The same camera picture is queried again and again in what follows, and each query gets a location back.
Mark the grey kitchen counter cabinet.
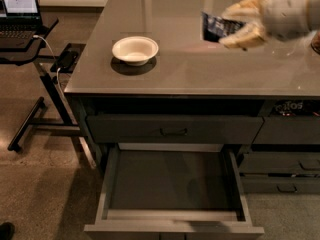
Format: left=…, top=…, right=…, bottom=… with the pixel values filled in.
left=65, top=0, right=319, bottom=164

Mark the black laptop stand table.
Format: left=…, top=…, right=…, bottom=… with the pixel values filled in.
left=0, top=16, right=86, bottom=153

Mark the chip bag in drawer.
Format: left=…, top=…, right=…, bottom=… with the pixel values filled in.
left=271, top=100, right=320, bottom=117

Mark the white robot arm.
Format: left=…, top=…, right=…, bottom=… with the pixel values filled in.
left=219, top=0, right=320, bottom=49

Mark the right bottom grey drawer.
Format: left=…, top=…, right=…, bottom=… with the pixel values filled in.
left=241, top=177, right=320, bottom=194

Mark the white charging cable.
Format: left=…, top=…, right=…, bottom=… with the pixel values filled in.
left=32, top=34, right=67, bottom=100

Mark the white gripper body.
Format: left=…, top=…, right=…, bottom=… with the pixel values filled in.
left=262, top=0, right=311, bottom=39

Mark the open grey middle drawer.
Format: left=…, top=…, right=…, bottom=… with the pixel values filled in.
left=84, top=148, right=264, bottom=240

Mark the black phone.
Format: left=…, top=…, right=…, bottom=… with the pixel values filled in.
left=56, top=51, right=78, bottom=70

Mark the white ceramic bowl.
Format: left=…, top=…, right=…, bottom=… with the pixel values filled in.
left=112, top=36, right=159, bottom=66

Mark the black shoe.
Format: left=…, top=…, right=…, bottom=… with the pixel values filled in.
left=0, top=222, right=15, bottom=240

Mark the dark blueberry rxbar wrapper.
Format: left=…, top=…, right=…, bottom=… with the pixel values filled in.
left=202, top=12, right=246, bottom=43

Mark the right top grey drawer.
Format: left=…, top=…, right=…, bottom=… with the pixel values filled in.
left=254, top=116, right=320, bottom=145

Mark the right middle grey drawer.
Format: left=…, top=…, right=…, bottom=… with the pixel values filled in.
left=239, top=152, right=320, bottom=174

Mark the brown jar right edge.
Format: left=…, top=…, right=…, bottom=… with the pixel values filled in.
left=311, top=31, right=320, bottom=54

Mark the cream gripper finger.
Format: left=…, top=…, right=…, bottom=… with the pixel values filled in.
left=219, top=22, right=266, bottom=49
left=221, top=0, right=270, bottom=22

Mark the black laptop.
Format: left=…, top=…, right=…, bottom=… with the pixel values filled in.
left=0, top=0, right=43, bottom=51

